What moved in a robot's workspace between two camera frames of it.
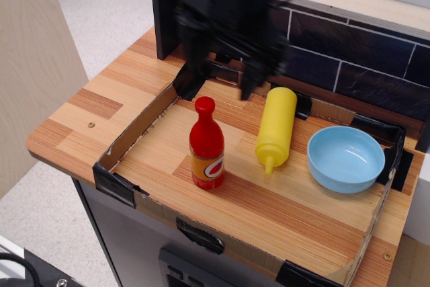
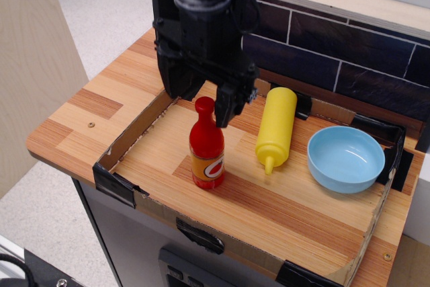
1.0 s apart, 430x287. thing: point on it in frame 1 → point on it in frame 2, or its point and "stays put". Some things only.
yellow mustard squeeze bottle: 276,128 stays put
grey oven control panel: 181,267 stays put
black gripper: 232,11 → 203,42
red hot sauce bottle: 207,146 stays put
